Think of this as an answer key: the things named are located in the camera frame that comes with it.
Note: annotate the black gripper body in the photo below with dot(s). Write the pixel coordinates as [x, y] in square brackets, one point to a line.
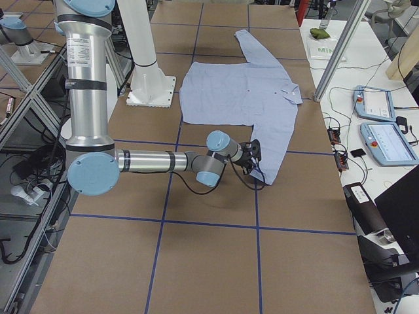
[243, 157]

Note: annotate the light blue striped shirt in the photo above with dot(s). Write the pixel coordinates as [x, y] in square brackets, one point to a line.
[258, 93]

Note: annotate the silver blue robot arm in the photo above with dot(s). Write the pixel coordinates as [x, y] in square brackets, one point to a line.
[94, 164]

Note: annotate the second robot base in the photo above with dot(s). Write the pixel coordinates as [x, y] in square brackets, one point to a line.
[29, 52]

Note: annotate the upper orange circuit board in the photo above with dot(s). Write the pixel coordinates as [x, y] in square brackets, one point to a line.
[334, 135]

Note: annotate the small black pad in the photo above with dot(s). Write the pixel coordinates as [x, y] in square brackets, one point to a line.
[358, 153]

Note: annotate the white paper with green print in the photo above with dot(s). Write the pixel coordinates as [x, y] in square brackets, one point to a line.
[321, 49]

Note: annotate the upper teach pendant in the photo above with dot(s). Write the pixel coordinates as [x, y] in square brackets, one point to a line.
[374, 104]

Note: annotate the teach pendant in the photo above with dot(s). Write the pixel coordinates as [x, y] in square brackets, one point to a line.
[374, 104]
[387, 144]

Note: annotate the lower teach pendant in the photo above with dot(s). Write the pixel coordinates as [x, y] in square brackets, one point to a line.
[387, 144]

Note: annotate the green cloth bundle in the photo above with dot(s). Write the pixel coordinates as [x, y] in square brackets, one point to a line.
[319, 34]

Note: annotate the plastic water bottle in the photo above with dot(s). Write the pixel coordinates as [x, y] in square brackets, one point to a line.
[325, 21]

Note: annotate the black power adapter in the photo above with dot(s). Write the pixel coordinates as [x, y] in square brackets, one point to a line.
[402, 123]

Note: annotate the black monitor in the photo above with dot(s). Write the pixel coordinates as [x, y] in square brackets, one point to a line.
[398, 206]

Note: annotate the black box device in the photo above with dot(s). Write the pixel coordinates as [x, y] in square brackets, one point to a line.
[380, 264]

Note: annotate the wooden board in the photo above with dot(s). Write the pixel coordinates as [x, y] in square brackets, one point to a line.
[406, 59]

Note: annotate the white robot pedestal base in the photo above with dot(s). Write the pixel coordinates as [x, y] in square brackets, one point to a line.
[149, 86]

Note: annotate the aluminium frame post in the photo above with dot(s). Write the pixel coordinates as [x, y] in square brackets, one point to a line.
[342, 44]

